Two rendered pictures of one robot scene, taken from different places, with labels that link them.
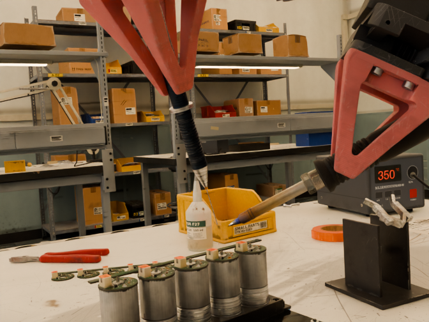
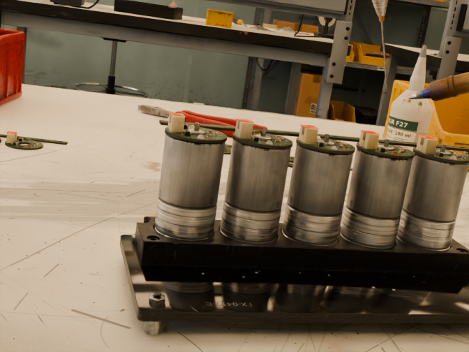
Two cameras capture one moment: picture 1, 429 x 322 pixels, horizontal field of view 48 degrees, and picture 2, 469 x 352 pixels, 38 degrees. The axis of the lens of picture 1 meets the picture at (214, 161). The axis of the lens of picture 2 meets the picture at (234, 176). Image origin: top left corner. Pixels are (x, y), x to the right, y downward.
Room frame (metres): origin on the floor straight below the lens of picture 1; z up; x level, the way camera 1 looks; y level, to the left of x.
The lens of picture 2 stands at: (0.06, -0.04, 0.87)
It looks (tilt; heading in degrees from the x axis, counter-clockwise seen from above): 15 degrees down; 21
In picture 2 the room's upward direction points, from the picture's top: 8 degrees clockwise
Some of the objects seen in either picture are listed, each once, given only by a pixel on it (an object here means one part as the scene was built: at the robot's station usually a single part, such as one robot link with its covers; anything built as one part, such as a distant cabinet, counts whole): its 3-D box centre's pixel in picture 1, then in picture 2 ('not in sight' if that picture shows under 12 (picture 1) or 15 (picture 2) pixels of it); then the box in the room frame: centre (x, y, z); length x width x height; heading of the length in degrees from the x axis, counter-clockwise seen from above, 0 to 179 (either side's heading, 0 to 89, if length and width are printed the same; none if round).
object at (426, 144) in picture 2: (242, 246); (428, 144); (0.37, -0.02, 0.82); 0.01 x 0.01 x 0.01; 37
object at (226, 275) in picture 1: (223, 288); (374, 202); (0.35, 0.00, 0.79); 0.02 x 0.02 x 0.05
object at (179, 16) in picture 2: not in sight; (149, 9); (2.49, 1.34, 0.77); 0.24 x 0.16 x 0.04; 105
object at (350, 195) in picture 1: (367, 181); not in sight; (0.85, -0.27, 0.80); 0.15 x 0.12 x 0.10; 20
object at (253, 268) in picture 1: (251, 279); (430, 205); (0.37, -0.02, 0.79); 0.02 x 0.02 x 0.05
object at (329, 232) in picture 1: (334, 232); not in sight; (0.65, -0.16, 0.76); 0.06 x 0.06 x 0.01
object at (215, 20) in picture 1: (233, 114); not in sight; (5.19, -0.23, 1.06); 1.20 x 0.45 x 2.12; 119
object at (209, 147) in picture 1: (214, 146); not in sight; (3.15, 0.00, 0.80); 0.15 x 0.12 x 0.10; 48
